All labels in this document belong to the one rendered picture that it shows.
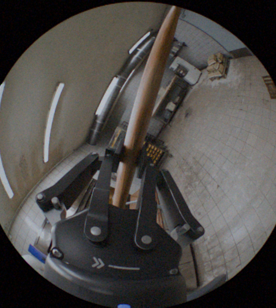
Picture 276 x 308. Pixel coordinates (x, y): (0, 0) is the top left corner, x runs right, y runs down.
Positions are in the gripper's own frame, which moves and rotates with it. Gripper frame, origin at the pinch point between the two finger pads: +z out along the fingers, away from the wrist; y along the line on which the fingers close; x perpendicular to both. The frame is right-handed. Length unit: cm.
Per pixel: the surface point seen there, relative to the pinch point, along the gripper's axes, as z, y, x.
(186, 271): -30, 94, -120
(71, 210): 59, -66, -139
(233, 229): -1, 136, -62
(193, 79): 390, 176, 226
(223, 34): 115, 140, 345
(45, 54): 39, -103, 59
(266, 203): -15, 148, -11
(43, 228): 2, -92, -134
